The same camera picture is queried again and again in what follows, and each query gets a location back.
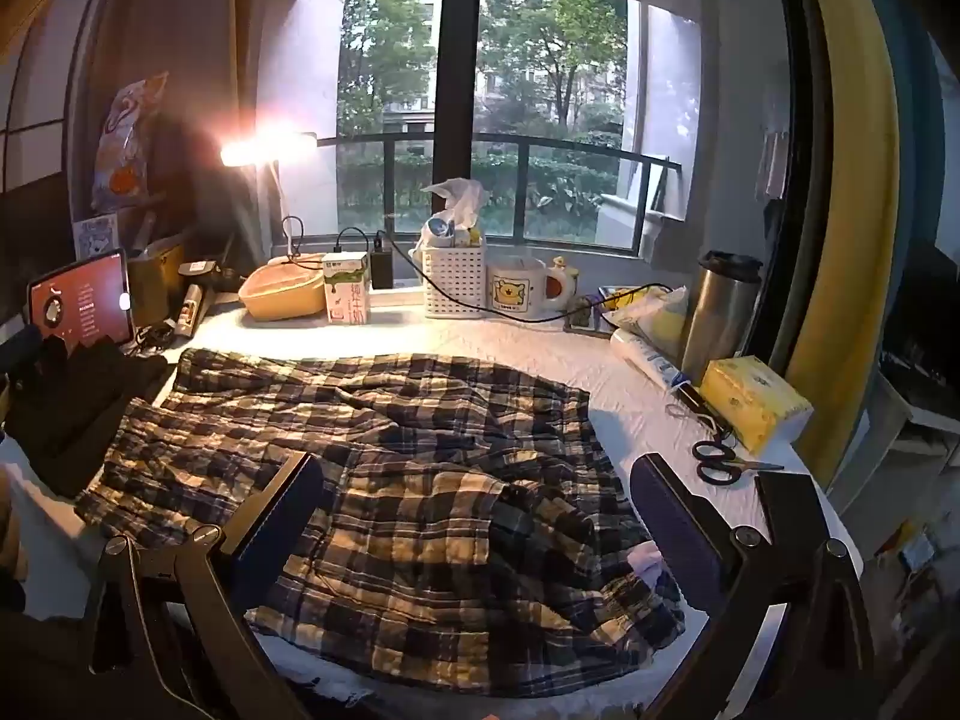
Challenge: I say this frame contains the steel tumbler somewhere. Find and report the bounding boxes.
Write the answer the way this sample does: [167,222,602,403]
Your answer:
[679,250,764,387]

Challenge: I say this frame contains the white bear print mug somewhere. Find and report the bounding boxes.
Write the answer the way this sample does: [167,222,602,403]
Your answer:
[486,255,575,314]

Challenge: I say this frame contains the colourful snack bag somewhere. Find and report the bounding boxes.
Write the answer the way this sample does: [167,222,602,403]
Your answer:
[90,73,170,212]

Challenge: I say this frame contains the yellow tissue pack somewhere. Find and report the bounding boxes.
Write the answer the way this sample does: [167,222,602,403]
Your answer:
[699,356,815,455]

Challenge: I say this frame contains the looped black cable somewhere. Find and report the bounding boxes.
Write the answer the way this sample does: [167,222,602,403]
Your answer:
[280,214,376,265]

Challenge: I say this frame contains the yellow plastic bag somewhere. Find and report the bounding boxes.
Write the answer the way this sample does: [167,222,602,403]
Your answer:
[604,286,689,338]

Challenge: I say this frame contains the long black cable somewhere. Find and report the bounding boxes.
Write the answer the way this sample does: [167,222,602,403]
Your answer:
[375,229,672,325]

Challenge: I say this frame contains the white and green milk carton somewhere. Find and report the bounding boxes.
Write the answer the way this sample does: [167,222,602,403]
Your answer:
[322,251,372,325]

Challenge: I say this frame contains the white desk lamp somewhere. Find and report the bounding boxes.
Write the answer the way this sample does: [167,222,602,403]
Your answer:
[219,131,320,267]

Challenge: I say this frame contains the black balcony railing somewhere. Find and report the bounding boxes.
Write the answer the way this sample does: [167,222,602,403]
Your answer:
[315,131,683,256]

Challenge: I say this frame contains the yellow curtain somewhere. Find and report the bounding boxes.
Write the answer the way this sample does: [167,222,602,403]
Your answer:
[780,0,901,488]

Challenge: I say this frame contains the black cloth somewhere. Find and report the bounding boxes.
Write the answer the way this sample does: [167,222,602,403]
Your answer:
[0,337,170,500]

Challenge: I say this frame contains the black scissors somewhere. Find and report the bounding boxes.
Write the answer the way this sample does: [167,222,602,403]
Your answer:
[691,431,785,485]

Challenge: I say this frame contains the small printed card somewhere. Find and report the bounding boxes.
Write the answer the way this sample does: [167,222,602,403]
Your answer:
[73,214,121,260]

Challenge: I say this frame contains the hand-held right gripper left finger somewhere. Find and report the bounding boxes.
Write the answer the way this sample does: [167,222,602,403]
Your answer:
[86,452,325,720]

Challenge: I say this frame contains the crumpled white plastic bag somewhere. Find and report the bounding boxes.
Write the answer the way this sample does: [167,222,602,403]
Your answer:
[420,178,485,248]

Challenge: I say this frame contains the small black device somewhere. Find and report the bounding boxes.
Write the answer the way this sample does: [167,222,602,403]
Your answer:
[667,382,725,428]

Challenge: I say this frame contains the grey cylindrical device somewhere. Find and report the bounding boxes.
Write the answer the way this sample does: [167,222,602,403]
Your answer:
[174,281,207,337]

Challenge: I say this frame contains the white plastic basket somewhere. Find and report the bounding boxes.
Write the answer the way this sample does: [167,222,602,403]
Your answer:
[418,244,487,318]

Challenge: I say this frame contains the yellow lidded container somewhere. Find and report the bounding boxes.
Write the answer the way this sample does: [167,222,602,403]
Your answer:
[238,262,327,322]

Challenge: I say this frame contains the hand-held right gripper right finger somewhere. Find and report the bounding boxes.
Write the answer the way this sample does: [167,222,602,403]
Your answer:
[630,453,875,720]

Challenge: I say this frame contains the white printed tube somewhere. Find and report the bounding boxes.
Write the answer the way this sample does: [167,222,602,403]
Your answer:
[609,328,691,391]

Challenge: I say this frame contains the plaid pants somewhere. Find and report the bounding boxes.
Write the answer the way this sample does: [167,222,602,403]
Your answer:
[75,347,687,698]

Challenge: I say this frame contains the tablet with red screen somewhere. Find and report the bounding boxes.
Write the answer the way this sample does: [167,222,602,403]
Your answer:
[27,247,137,350]

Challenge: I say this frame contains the brown metal container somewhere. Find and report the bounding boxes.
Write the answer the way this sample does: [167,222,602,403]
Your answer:
[124,240,187,327]

